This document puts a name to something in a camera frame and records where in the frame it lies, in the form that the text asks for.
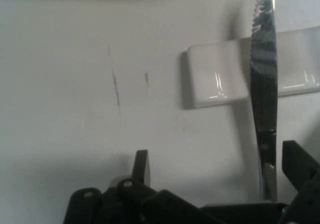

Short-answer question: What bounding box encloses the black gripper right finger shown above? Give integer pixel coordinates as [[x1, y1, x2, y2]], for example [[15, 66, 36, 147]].
[[277, 140, 320, 224]]

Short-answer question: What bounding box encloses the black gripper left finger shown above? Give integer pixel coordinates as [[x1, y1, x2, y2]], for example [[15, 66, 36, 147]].
[[62, 149, 216, 224]]

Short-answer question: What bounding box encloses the silver table knife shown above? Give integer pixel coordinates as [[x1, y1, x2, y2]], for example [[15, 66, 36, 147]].
[[249, 0, 279, 201]]

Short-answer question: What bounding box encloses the white ceramic cutlery rest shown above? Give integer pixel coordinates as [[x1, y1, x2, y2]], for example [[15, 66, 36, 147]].
[[180, 26, 320, 110]]

